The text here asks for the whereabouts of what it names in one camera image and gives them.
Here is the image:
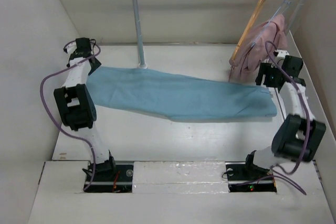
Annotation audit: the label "wooden clothes hanger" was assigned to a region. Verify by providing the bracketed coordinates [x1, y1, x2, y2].
[230, 0, 266, 61]

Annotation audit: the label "light blue trousers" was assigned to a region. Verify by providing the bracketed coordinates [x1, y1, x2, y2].
[87, 67, 277, 122]

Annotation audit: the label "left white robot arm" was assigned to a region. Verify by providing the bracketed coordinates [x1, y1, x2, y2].
[54, 37, 118, 182]

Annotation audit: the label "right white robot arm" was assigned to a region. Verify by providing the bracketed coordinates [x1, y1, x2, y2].
[243, 55, 326, 179]

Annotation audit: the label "pink garment on hanger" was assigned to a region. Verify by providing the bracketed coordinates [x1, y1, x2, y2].
[229, 14, 288, 82]

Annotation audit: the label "light blue wire hanger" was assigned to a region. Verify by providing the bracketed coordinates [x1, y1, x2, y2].
[250, 0, 292, 48]

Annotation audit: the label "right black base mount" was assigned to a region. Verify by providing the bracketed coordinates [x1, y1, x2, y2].
[222, 162, 277, 193]

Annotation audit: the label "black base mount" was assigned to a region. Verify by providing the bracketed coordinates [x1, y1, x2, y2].
[222, 162, 277, 193]
[84, 164, 134, 193]

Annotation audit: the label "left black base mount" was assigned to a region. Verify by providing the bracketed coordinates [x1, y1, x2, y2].
[84, 164, 134, 193]

